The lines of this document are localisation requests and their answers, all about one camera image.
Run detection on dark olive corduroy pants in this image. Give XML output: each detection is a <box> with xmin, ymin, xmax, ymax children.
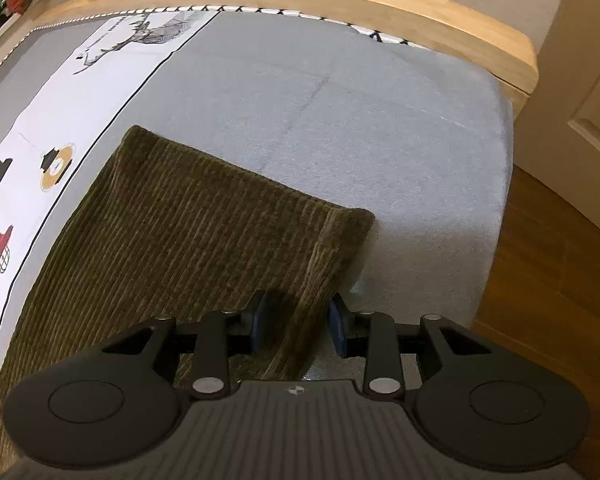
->
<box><xmin>0</xmin><ymin>126</ymin><xmax>375</xmax><ymax>475</ymax></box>

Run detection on beige door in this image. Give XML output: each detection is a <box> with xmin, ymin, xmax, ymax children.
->
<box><xmin>514</xmin><ymin>0</ymin><xmax>600</xmax><ymax>228</ymax></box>

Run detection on grey printed bed sheet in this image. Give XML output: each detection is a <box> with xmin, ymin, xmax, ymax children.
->
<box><xmin>0</xmin><ymin>6</ymin><xmax>515</xmax><ymax>411</ymax></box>

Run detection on wooden bed frame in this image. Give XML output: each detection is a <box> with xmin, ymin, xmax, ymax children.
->
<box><xmin>6</xmin><ymin>0</ymin><xmax>539</xmax><ymax>112</ymax></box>

